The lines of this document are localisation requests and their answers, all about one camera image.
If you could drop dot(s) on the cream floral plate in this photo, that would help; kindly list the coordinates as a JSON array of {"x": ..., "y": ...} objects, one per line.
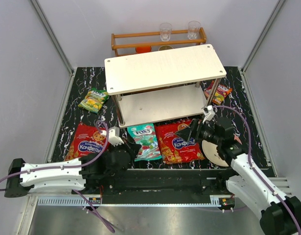
[{"x": 210, "y": 151}]

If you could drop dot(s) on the orange round object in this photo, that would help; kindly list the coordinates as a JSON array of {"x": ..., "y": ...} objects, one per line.
[{"x": 144, "y": 49}]

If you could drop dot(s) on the orange Fox's candy bag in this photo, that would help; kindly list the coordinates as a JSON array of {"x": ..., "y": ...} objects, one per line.
[{"x": 221, "y": 93}]

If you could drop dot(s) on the clear drinking glass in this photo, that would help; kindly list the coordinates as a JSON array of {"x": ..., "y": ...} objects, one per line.
[
  {"x": 193, "y": 30},
  {"x": 165, "y": 32}
]

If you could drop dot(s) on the right clear drinking glass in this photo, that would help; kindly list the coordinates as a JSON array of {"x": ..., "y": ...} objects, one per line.
[{"x": 193, "y": 30}]

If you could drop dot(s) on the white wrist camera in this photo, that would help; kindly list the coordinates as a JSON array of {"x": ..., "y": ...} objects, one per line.
[
  {"x": 208, "y": 113},
  {"x": 114, "y": 139}
]

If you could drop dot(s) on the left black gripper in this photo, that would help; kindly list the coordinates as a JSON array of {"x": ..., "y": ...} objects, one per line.
[{"x": 128, "y": 149}]

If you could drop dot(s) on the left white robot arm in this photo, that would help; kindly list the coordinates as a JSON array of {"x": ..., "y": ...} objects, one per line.
[{"x": 77, "y": 174}]

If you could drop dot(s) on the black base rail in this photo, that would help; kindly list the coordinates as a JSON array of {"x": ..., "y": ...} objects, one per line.
[{"x": 158, "y": 186}]

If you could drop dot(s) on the left red Konfety candy bag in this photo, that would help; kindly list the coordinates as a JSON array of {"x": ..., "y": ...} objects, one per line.
[{"x": 87, "y": 140}]

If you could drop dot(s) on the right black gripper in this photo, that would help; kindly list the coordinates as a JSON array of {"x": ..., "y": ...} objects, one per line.
[{"x": 194, "y": 129}]

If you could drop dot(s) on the left clear drinking glass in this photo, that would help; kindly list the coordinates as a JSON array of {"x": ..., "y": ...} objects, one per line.
[{"x": 165, "y": 32}]

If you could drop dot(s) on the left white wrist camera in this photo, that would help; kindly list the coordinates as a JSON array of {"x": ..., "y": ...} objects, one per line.
[{"x": 114, "y": 139}]

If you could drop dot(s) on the right red Konfety candy bag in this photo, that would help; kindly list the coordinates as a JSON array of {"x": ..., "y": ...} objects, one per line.
[{"x": 174, "y": 149}]

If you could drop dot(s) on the brown wooden rack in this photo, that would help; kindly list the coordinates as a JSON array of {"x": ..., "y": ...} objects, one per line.
[{"x": 126, "y": 44}]

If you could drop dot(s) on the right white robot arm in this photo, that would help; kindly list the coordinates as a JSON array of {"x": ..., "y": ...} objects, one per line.
[{"x": 278, "y": 213}]

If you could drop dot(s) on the green yellow Fox's candy bag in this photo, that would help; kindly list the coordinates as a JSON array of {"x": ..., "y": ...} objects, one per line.
[{"x": 94, "y": 100}]

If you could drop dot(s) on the teal Fox's mint candy bag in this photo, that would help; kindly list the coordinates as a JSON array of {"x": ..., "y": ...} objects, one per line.
[{"x": 145, "y": 135}]

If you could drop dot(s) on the white two-tier shelf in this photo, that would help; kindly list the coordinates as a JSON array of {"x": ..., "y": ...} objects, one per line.
[{"x": 162, "y": 85}]

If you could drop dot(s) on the black marble mat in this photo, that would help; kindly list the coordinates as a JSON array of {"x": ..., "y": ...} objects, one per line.
[{"x": 88, "y": 77}]

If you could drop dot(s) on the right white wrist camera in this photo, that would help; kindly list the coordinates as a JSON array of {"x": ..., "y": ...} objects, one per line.
[{"x": 208, "y": 113}]

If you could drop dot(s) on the red konfety candy bag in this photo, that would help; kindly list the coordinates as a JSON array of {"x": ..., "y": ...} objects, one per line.
[
  {"x": 87, "y": 140},
  {"x": 174, "y": 149}
]

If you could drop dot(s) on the olive round lid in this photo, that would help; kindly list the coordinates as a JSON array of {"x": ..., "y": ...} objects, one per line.
[{"x": 165, "y": 47}]

